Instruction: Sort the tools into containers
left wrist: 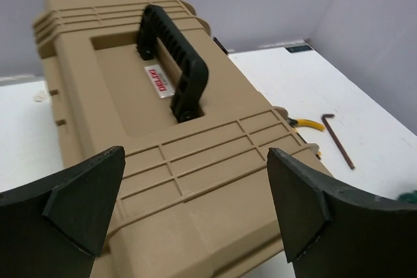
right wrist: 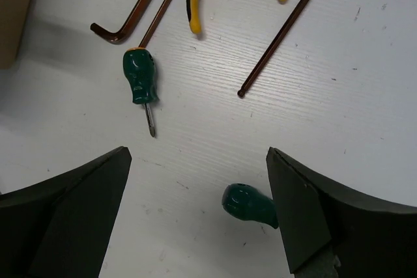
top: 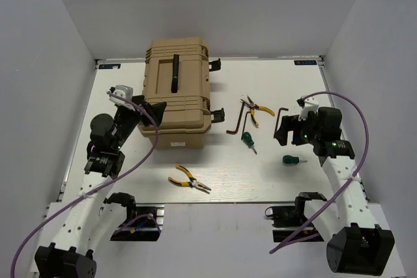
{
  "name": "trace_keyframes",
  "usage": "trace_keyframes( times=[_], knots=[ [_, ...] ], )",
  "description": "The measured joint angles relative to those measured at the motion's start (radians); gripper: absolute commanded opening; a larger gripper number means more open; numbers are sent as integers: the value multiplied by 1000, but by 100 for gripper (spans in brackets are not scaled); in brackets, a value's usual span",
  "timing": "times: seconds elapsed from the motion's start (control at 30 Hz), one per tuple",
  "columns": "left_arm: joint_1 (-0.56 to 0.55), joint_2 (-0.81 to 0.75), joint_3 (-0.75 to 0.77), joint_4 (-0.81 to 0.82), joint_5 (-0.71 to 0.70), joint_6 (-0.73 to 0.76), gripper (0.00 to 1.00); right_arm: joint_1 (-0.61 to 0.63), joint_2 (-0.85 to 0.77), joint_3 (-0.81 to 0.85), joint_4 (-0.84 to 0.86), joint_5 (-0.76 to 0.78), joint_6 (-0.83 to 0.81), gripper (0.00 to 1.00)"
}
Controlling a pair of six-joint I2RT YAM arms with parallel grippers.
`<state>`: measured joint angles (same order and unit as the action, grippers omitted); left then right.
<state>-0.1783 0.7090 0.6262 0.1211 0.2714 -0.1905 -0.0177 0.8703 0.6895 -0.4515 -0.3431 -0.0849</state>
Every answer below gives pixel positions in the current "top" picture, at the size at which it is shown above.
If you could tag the tan plastic toolbox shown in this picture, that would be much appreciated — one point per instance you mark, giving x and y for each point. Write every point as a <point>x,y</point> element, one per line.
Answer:
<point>177,72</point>

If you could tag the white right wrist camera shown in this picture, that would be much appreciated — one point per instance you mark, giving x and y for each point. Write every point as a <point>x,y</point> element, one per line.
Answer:
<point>308,105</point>

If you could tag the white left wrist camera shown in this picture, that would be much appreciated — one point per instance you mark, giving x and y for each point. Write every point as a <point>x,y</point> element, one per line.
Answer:
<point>120,91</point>

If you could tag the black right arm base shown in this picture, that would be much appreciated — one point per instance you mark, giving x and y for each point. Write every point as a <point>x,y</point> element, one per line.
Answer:
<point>287,218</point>

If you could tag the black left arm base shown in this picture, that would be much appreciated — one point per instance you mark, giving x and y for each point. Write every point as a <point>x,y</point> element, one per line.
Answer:
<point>140,222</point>

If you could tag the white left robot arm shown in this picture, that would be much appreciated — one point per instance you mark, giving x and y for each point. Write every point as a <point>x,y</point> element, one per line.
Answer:
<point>96,212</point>

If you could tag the green stubby screwdriver grey cap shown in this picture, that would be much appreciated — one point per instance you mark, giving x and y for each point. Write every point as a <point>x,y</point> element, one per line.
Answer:
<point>292,160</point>

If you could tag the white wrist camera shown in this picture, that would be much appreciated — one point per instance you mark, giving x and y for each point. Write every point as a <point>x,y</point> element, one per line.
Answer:
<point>308,105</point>
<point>120,91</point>

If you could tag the yellow pliers back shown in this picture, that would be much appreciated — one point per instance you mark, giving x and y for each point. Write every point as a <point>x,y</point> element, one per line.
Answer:
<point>264,109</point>

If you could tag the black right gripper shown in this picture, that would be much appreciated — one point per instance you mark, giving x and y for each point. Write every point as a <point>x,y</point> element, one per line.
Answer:
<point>289,123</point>

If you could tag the green stubby screwdriver orange cap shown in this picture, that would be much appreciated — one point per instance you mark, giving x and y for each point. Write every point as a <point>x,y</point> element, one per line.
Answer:
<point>248,141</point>

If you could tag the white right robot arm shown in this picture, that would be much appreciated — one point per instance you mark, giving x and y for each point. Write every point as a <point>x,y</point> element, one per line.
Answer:
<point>355,242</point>

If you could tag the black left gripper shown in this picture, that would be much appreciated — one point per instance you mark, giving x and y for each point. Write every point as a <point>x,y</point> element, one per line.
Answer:
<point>155,110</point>

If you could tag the thin brown hex key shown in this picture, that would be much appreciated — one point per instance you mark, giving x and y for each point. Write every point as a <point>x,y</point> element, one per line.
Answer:
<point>246,118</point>

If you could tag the yellow needle-nose pliers front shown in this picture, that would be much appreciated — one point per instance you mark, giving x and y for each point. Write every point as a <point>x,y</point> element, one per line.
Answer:
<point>191,183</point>

